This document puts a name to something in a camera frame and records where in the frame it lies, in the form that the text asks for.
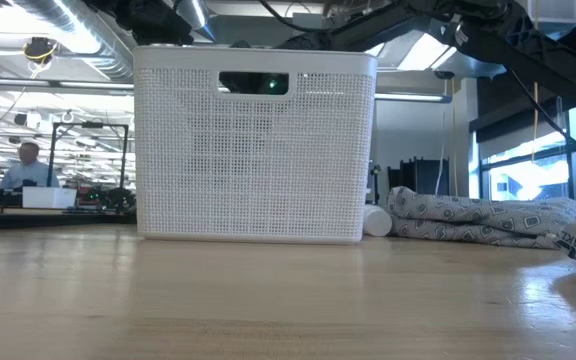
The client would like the white pill bottle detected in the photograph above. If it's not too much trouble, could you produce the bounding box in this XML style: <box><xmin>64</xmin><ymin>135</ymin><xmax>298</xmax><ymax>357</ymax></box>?
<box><xmin>362</xmin><ymin>203</ymin><xmax>394</xmax><ymax>238</ymax></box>

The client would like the white perforated plastic basket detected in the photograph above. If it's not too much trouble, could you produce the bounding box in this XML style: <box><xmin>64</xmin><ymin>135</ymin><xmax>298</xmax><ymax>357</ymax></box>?
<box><xmin>132</xmin><ymin>44</ymin><xmax>379</xmax><ymax>245</ymax></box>

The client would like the black cabinet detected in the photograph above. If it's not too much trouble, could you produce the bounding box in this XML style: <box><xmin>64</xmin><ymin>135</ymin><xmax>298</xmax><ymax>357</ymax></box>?
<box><xmin>387</xmin><ymin>156</ymin><xmax>451</xmax><ymax>197</ymax></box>

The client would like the fluorescent light strip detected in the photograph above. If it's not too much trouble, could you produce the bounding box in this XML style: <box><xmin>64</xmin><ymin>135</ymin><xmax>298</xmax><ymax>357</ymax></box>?
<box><xmin>375</xmin><ymin>92</ymin><xmax>453</xmax><ymax>104</ymax></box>

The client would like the grey patterned folded cloth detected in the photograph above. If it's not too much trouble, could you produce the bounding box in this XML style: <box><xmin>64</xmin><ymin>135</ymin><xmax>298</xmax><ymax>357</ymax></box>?
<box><xmin>386</xmin><ymin>186</ymin><xmax>576</xmax><ymax>250</ymax></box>

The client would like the white box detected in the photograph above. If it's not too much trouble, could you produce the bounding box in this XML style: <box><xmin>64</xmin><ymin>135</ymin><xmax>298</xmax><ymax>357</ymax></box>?
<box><xmin>21</xmin><ymin>186</ymin><xmax>78</xmax><ymax>210</ymax></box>

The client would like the person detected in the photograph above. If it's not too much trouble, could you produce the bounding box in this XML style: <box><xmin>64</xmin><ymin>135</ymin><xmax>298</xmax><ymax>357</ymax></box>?
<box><xmin>0</xmin><ymin>141</ymin><xmax>62</xmax><ymax>191</ymax></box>

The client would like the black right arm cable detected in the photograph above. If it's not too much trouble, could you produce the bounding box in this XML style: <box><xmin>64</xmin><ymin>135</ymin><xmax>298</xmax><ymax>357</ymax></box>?
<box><xmin>256</xmin><ymin>0</ymin><xmax>330</xmax><ymax>35</ymax></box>

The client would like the black metal frame stand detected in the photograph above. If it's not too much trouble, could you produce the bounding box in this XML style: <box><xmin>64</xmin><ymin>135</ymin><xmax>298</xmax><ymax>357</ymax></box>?
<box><xmin>47</xmin><ymin>121</ymin><xmax>130</xmax><ymax>201</ymax></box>

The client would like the silver ventilation duct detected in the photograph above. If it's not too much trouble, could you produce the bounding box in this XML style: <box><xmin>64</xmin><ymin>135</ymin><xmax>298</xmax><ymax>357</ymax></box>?
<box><xmin>12</xmin><ymin>0</ymin><xmax>135</xmax><ymax>82</ymax></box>

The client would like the black ceiling device yellow cable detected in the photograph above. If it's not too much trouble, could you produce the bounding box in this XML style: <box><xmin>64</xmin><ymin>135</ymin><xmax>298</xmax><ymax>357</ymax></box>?
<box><xmin>22</xmin><ymin>37</ymin><xmax>59</xmax><ymax>67</ymax></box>

